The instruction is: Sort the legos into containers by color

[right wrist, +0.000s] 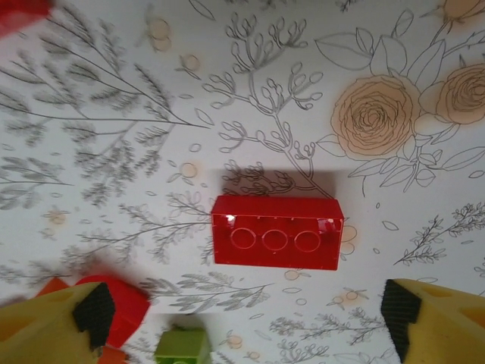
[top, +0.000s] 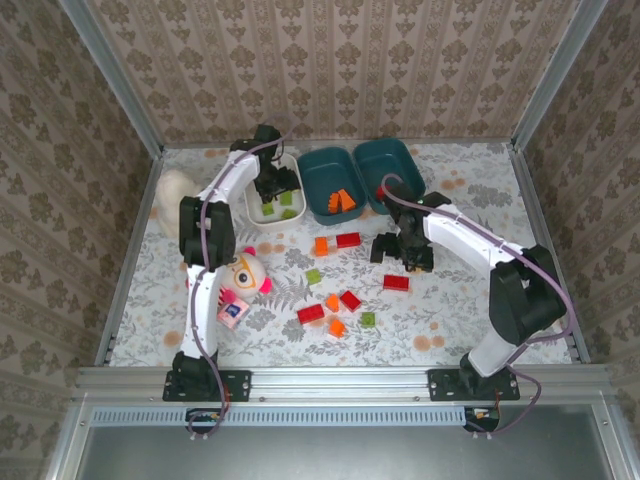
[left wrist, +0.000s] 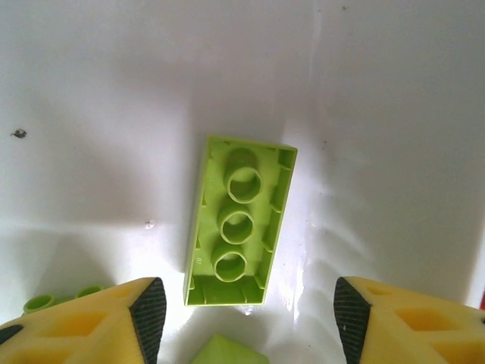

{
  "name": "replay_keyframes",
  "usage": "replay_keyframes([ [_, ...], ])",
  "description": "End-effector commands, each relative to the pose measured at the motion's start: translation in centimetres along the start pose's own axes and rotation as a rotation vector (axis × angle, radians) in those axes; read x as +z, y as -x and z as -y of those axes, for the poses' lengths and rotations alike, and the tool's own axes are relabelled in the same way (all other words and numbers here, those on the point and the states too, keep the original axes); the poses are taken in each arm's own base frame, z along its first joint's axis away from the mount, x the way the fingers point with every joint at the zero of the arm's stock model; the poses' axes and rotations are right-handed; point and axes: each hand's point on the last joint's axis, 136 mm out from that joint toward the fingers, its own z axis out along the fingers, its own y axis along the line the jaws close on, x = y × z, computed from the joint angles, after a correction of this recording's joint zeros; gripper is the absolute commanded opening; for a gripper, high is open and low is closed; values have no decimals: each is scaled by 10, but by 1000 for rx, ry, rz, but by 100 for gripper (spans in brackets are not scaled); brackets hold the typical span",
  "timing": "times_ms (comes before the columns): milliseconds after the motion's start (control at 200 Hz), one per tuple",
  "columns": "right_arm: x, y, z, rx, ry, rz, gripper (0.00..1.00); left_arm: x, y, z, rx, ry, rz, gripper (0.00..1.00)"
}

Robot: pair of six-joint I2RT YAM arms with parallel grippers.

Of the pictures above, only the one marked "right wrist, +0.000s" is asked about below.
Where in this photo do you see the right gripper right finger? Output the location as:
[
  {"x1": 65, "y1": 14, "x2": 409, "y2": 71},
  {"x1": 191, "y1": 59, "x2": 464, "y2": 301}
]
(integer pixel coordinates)
[{"x1": 380, "y1": 278, "x2": 485, "y2": 364}]

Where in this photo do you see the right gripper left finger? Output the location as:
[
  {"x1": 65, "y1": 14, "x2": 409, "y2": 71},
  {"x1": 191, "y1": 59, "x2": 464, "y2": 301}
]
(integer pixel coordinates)
[{"x1": 0, "y1": 282, "x2": 117, "y2": 364}]

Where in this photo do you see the small orange lego brick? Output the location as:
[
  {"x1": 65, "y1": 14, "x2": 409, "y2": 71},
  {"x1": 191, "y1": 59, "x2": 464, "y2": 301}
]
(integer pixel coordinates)
[{"x1": 35, "y1": 276, "x2": 130, "y2": 364}]

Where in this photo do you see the small red lego brick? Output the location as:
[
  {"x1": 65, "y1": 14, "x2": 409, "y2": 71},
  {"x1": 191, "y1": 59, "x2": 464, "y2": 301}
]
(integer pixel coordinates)
[{"x1": 75, "y1": 275, "x2": 151, "y2": 350}]

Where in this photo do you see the long green lego brick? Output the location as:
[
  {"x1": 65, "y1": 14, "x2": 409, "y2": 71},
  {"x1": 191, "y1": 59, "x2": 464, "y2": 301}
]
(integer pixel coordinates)
[{"x1": 154, "y1": 327, "x2": 213, "y2": 364}]

